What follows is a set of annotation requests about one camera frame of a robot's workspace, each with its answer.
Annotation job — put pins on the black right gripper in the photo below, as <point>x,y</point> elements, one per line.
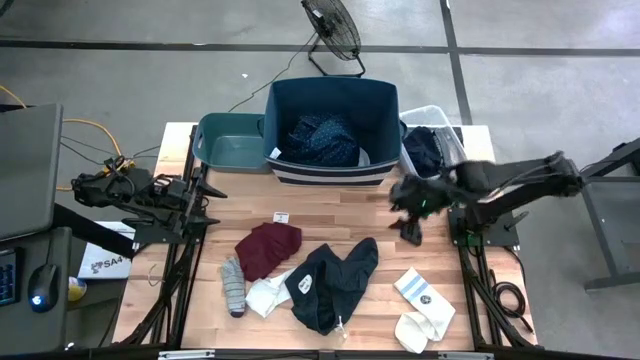
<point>422,197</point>

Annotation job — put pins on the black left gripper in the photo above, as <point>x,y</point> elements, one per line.
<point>175,200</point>

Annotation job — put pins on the maroon cloth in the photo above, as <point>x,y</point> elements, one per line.
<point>267,247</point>

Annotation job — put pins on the grey cloth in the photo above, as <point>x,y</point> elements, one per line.
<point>364,159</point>

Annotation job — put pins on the black cloth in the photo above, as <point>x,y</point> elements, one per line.
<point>422,150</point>

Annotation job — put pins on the white cloth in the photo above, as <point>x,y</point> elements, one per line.
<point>265,297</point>

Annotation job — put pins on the navy white-dotted cloth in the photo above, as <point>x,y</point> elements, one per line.
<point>322,142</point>

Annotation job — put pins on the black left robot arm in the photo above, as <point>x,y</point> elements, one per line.
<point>115,192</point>

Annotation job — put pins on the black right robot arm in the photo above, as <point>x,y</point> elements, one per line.
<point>525,182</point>

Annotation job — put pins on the teal plastic bin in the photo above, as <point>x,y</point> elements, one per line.
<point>232,145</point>

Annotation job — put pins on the white sock with blue stripes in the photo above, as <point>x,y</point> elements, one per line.
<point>425,300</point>

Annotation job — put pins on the small white marker card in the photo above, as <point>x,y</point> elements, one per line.
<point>281,217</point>

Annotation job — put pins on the dark navy knit shorts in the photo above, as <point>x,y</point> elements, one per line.
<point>340,280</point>

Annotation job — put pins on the grey striped sock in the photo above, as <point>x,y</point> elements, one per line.
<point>233,285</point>

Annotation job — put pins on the plain cream sock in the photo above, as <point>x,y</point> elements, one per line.
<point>411,332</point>

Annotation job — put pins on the clear plastic bin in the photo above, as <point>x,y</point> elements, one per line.
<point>430,116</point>

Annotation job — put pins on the navy white striped fabric basket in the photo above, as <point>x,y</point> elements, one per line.
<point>380,115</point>

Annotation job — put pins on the white printed box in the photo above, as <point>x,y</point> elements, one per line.
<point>102,265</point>

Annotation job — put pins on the yellow round object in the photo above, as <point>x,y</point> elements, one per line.
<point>76,289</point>

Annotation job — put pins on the black computer mouse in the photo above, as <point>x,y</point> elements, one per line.
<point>44,287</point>

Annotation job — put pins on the grey computer monitor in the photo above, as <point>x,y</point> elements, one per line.
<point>27,170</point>

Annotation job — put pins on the grey side table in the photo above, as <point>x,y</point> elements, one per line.
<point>612,210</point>

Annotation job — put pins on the backlit black keyboard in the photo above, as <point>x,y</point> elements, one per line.
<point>7,280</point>

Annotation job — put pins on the black metal floor fan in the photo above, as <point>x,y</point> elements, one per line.
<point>332,25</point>

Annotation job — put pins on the dark grey desk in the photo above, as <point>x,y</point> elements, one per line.
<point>30,335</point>

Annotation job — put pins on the black aluminium table frame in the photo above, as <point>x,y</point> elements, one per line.
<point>191,260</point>

